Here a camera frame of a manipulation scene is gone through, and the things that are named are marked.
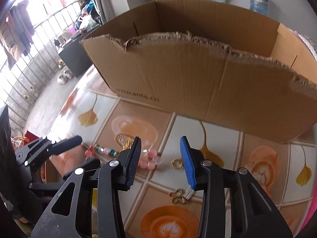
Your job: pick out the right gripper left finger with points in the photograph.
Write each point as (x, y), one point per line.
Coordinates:
(69, 212)

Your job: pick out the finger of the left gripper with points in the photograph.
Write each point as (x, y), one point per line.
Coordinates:
(39, 151)
(91, 164)

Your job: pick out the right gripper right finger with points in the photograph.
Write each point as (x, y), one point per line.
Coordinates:
(253, 213)

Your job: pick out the gold pendant charm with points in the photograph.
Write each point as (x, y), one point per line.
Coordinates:
(124, 141)

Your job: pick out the gold clover rhinestone earring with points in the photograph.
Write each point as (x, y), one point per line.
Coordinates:
(180, 196)

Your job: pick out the rhinestone bar earring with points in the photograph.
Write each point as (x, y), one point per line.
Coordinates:
(259, 177)

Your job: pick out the red gift bag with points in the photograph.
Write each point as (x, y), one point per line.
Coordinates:
(29, 137)

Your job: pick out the patterned tablecloth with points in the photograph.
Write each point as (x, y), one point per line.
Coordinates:
(87, 107)

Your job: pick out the pink floral blanket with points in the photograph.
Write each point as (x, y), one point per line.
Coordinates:
(302, 175)

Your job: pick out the white shoe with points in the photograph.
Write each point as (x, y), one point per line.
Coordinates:
(68, 74)
(62, 79)

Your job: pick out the dark grey cabinet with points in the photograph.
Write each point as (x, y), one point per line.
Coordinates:
(74, 55)

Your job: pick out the brown cardboard box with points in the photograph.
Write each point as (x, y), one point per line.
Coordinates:
(210, 61)

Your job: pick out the blue water bottle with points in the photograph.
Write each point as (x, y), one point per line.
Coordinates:
(259, 6)

